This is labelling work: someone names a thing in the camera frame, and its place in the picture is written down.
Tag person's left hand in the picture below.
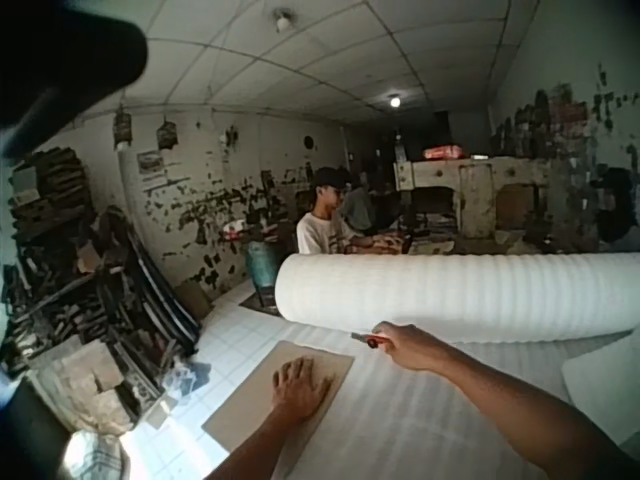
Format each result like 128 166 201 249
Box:
272 356 335 424

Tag person's right hand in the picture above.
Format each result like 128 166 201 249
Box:
372 322 454 374

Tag orange utility knife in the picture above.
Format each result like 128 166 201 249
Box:
351 332 392 350

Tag brown cardboard sheet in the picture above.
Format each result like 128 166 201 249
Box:
201 340 356 464

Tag white foam sheet roll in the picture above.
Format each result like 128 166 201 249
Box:
275 251 640 344

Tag brown cardboard box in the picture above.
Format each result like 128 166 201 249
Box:
172 279 214 321

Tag worn white wooden cabinet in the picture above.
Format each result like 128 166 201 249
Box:
393 155 551 240

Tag red packet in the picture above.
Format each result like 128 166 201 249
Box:
423 144 464 160

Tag white foam sheet piece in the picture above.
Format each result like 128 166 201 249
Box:
560 332 640 441

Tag clear plastic sack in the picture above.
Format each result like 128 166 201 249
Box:
59 429 131 480

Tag heap of wood scraps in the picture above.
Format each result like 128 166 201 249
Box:
0 144 211 431

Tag hanging bird cage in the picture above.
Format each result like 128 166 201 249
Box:
112 104 134 147
156 117 179 150

